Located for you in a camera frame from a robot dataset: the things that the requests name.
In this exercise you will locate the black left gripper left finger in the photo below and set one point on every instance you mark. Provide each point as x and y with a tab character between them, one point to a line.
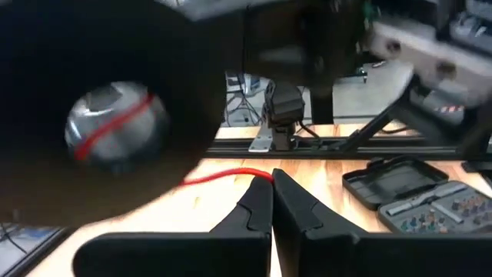
184	255

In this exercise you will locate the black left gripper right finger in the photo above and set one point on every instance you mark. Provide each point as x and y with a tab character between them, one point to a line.
346	255

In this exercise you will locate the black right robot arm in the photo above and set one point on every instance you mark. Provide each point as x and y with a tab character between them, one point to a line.
284	104

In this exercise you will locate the black screwdriver bit case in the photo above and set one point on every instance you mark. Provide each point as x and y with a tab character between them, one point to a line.
403	184

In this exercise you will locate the black aluminium table frame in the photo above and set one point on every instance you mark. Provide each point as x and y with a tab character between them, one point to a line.
384	148

